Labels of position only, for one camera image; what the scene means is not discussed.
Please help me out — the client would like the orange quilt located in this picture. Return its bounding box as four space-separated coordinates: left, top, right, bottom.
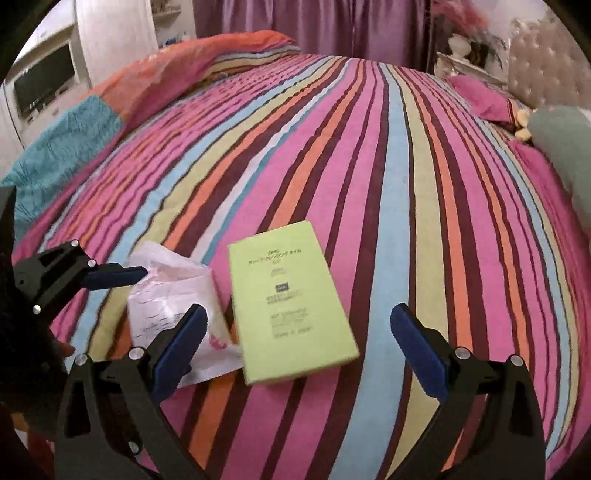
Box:
88 30 301 134

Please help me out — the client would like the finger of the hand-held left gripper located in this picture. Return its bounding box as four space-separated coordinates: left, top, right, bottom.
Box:
13 239 148 319
0 185 17 259

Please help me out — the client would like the pink pillow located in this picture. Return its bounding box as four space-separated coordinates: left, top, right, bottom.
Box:
449 75 525 130

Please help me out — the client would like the teal blanket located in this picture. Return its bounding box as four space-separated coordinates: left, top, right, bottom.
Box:
0 95 123 232

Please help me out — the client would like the yellow plush toy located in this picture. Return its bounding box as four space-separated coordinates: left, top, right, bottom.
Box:
513 110 536 141

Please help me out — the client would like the green pillow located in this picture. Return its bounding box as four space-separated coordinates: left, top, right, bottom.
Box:
527 105 591 232

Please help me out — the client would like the striped bedspread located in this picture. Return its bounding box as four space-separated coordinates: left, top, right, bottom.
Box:
11 53 589 480

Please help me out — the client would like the white television cabinet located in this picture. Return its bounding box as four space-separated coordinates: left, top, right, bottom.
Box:
0 14 90 160

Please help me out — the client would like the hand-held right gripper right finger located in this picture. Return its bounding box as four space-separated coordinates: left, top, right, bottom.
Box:
390 303 548 480

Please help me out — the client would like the white plastic packet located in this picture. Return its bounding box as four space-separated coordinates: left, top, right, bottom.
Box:
127 241 245 388

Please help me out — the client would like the pink flower bouquet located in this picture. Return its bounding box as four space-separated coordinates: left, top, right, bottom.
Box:
434 0 509 65

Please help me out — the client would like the ornate white nightstand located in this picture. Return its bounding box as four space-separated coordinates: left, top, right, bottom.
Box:
436 51 511 88

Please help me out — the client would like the tufted beige headboard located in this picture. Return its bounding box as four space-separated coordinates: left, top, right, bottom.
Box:
507 11 591 114

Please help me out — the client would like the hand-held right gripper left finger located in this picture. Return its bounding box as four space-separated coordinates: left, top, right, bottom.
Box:
54 304 208 480

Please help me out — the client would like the flat screen television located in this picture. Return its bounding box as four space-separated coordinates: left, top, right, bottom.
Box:
13 54 77 118

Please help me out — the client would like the light green box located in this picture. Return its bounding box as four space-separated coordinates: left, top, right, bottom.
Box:
228 220 361 386

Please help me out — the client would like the purple curtain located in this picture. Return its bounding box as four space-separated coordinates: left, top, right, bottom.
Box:
194 0 432 72

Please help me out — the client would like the white wardrobe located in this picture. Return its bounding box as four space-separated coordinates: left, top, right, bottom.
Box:
76 0 160 88

